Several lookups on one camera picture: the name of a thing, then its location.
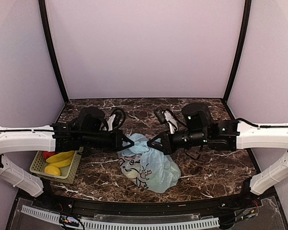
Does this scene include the light blue plastic bag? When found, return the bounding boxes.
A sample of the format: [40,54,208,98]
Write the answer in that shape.
[118,133,181,194]

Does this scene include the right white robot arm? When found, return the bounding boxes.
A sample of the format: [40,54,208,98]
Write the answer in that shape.
[147,103,288,208]

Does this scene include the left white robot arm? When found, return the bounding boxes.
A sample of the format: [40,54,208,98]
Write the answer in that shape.
[0,107,134,209]

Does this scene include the green fruit in bag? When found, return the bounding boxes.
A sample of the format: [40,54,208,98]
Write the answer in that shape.
[124,169,139,180]

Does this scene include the lower yellow banana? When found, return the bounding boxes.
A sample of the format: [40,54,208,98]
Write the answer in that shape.
[47,155,74,168]

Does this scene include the yellow banana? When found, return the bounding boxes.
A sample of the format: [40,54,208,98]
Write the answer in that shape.
[46,150,75,163]
[47,155,74,168]

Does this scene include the green perforated plastic basket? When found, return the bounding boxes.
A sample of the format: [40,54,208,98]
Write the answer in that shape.
[30,151,82,184]

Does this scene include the upper yellow banana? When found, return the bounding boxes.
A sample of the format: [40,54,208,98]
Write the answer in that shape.
[46,150,75,163]

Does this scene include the yellow lemon in basket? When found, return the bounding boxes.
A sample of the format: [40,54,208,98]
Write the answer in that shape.
[44,165,61,176]

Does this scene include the red apple left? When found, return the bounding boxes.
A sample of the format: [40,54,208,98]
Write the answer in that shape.
[43,151,56,160]

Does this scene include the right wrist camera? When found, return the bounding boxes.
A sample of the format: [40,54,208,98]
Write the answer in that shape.
[154,107,178,134]

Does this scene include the black front table rail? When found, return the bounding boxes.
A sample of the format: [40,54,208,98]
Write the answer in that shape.
[23,192,262,219]

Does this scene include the white slotted cable duct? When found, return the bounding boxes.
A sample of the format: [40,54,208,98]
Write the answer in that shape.
[21,205,220,230]

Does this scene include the left black frame post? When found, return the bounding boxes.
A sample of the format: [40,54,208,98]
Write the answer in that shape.
[38,0,69,104]

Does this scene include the black frame post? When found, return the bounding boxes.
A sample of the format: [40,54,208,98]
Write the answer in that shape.
[38,0,69,104]
[223,0,252,103]

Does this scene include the right black frame post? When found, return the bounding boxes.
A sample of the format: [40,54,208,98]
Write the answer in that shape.
[223,0,252,103]

